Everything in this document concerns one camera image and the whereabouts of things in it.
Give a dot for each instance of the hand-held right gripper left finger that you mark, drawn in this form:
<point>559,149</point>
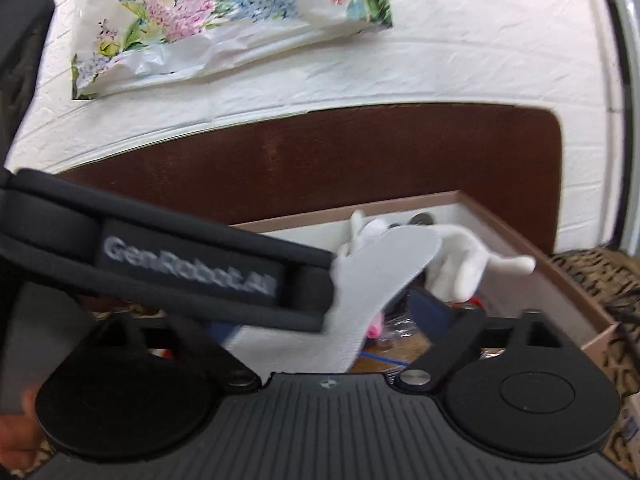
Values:
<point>210,355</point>

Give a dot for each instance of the grey insole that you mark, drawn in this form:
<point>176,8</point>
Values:
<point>380,270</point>

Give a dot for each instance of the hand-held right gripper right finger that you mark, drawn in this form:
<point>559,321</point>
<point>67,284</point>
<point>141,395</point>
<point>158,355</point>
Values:
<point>465,332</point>

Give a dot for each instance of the dark metal object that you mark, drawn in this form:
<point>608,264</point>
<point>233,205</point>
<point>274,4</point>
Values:
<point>421,219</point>

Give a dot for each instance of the white plush toy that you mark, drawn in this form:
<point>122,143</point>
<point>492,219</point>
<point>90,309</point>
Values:
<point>465,260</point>

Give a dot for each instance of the dark cloth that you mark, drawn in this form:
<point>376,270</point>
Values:
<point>20,60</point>

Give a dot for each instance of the brown wooden board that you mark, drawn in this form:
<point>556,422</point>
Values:
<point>325,160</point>

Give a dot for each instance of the floral plastic bag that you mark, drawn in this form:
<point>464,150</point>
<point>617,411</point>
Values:
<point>225,15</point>

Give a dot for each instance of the grey door frame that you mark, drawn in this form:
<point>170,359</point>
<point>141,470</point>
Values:
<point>620,110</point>

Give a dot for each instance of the person's left hand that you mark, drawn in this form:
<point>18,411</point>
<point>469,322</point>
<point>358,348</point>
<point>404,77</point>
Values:
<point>17,435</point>

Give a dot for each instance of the dark blue box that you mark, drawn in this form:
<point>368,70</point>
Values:
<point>430,310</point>

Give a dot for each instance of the brown cardboard box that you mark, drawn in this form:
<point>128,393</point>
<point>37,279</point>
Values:
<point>560,300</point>

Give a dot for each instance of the patterned brown blanket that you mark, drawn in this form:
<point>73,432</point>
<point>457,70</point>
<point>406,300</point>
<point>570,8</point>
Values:
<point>600,270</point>

